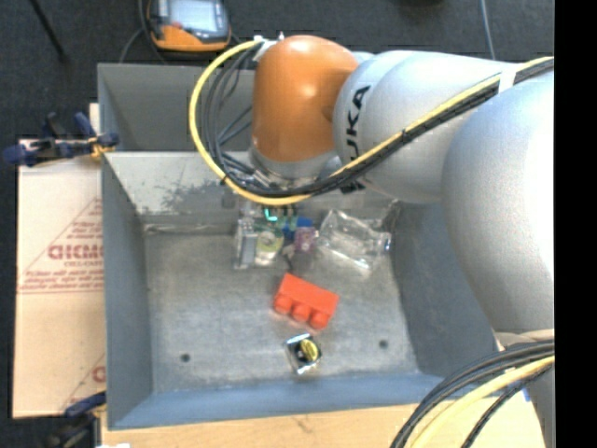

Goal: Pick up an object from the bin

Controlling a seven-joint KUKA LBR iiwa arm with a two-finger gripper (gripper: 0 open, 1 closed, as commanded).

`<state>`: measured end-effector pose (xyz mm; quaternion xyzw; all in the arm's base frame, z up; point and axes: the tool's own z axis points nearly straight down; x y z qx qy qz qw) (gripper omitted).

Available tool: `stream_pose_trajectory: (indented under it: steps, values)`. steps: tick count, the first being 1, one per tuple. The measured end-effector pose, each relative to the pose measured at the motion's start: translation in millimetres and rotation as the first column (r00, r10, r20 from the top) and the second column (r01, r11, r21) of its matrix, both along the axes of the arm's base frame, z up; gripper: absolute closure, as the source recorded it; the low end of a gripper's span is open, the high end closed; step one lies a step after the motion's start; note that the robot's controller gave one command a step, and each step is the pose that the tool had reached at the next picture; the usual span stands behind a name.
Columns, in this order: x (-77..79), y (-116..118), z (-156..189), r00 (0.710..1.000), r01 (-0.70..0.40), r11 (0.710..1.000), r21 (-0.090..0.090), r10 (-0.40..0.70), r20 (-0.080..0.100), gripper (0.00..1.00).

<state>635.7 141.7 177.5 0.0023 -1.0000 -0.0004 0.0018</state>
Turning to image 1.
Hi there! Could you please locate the brown cardboard board red print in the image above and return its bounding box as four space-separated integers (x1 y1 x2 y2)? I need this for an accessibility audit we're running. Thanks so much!
10 102 108 420

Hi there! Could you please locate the grey metal bin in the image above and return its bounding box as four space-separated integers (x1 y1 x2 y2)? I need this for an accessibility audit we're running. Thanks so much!
96 62 501 431

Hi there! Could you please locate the clear plastic packet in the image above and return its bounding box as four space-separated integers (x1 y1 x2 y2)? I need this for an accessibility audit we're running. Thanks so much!
318 208 394 278

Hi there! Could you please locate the orange toy brick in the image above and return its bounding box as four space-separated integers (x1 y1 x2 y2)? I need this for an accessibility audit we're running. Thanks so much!
272 272 340 331

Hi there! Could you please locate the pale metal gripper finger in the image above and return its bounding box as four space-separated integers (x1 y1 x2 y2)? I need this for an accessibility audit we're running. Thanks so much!
233 220 258 271
257 229 285 267

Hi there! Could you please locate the silver box with yellow disc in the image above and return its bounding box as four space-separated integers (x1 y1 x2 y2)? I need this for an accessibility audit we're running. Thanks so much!
284 332 324 377

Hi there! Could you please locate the small purple block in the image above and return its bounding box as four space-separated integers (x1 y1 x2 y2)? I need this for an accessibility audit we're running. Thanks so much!
293 226 320 254

